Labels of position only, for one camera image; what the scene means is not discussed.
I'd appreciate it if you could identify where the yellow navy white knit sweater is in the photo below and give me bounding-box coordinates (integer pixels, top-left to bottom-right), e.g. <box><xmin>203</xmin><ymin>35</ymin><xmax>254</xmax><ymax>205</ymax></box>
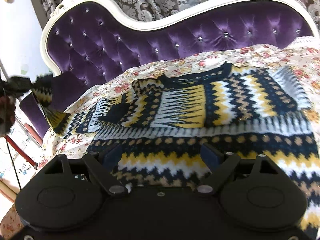
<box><xmin>31</xmin><ymin>61</ymin><xmax>320</xmax><ymax>240</ymax></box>

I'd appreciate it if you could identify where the white wardrobe door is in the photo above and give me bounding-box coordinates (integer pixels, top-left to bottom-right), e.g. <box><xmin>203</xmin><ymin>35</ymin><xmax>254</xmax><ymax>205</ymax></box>
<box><xmin>1</xmin><ymin>0</ymin><xmax>50</xmax><ymax>198</ymax></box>

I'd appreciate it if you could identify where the purple tufted velvet headboard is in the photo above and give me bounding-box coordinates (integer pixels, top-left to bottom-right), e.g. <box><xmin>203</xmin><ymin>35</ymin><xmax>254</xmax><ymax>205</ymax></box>
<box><xmin>19</xmin><ymin>0</ymin><xmax>320</xmax><ymax>139</ymax></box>

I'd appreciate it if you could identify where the floral quilted bedspread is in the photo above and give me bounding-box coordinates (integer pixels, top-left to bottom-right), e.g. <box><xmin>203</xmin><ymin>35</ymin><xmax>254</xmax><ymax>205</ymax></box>
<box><xmin>12</xmin><ymin>42</ymin><xmax>319</xmax><ymax>239</ymax></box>

